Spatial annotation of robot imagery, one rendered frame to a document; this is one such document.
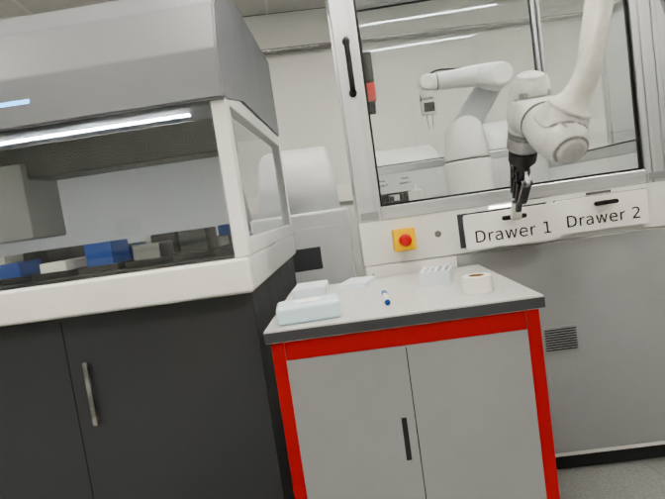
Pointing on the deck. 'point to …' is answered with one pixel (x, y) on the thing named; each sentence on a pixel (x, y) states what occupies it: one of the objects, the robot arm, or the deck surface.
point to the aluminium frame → (641, 14)
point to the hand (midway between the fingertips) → (517, 209)
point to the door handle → (349, 66)
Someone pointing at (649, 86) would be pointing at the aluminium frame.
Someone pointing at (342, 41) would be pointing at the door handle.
